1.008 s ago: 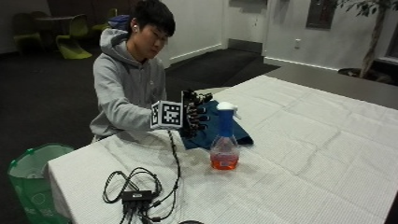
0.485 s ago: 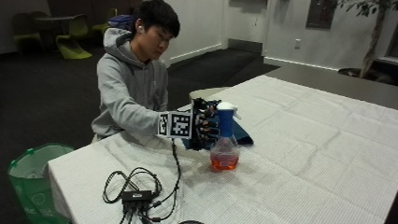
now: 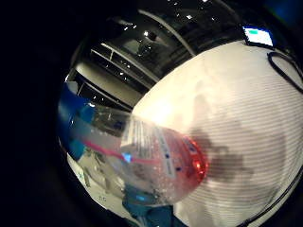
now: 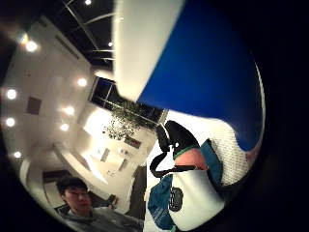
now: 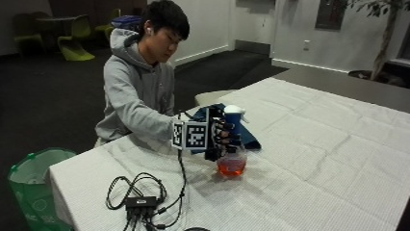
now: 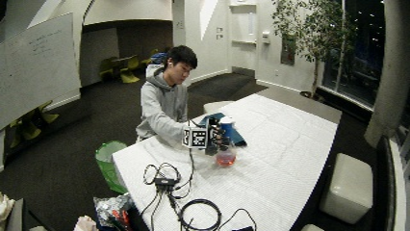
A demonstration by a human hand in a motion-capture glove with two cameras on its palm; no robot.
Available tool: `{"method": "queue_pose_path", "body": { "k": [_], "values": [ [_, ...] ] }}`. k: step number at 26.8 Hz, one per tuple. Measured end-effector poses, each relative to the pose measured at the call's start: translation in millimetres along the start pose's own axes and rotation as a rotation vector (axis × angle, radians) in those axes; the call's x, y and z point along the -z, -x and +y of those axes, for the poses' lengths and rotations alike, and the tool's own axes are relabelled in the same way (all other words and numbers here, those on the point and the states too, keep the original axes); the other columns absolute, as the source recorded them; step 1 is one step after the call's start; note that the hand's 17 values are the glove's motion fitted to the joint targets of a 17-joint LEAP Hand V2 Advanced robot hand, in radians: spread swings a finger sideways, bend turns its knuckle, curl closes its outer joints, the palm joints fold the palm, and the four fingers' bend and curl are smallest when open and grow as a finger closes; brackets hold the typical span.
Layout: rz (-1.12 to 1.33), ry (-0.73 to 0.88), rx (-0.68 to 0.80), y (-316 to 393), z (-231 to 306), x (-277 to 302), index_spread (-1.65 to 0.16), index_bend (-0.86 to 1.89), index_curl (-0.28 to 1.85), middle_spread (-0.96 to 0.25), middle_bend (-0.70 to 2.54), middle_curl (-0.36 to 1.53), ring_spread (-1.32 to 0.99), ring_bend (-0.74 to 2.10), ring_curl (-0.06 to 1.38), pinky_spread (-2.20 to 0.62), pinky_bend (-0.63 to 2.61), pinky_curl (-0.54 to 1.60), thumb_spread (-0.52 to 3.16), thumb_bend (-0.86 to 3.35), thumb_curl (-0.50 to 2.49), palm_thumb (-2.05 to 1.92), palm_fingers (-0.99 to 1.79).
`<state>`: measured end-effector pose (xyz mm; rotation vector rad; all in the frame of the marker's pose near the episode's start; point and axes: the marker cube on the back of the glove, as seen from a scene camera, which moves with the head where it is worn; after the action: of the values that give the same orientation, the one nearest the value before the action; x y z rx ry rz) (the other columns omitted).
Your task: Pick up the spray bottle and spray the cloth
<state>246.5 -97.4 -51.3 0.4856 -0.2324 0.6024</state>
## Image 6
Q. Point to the the person in grey hoodie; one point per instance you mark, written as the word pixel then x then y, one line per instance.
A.
pixel 164 102

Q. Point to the white round stool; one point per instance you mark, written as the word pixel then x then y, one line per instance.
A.
pixel 216 106

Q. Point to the grey round pillar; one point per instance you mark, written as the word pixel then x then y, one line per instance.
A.
pixel 390 70

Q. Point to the white cube of black markers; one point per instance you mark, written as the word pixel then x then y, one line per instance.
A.
pixel 195 137

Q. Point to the large white whiteboard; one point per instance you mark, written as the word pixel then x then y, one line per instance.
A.
pixel 36 67

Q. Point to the clear bottle with orange liquid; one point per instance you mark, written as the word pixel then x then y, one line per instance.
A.
pixel 225 156

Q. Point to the white crumpled paper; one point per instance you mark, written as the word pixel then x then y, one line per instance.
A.
pixel 5 207

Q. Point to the blue bag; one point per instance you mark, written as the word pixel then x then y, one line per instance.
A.
pixel 159 58

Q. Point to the blue can with white top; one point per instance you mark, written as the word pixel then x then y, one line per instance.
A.
pixel 226 125

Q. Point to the dark wall panel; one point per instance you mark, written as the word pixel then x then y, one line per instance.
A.
pixel 288 49

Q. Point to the tall potted tree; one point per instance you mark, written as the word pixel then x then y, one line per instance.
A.
pixel 314 29

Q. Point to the large dark window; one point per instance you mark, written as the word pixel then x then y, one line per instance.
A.
pixel 354 48

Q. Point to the small black box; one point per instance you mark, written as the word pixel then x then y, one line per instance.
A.
pixel 244 228

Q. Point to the white wall dispenser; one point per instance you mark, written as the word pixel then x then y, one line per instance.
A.
pixel 265 37

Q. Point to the white cube stool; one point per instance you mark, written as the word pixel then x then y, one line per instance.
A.
pixel 348 189

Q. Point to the yellow-green chair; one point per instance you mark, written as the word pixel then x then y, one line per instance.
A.
pixel 32 125
pixel 124 69

